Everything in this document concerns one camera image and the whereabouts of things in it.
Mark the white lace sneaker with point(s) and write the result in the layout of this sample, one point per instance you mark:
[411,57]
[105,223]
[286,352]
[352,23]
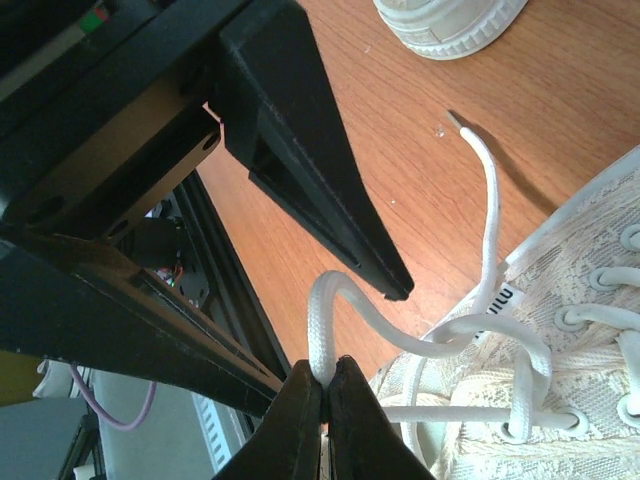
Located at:
[444,30]
[535,373]

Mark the black aluminium frame rail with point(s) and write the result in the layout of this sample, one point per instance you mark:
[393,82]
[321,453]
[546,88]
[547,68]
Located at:
[214,279]

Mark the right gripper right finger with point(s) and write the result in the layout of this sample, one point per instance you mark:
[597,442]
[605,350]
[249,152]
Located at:
[362,442]

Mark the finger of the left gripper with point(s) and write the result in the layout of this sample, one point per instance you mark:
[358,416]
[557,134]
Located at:
[85,303]
[282,123]

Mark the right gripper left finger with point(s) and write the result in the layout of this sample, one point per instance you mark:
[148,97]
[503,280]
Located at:
[287,444]

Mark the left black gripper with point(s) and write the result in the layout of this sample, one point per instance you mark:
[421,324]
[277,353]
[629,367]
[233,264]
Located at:
[102,110]

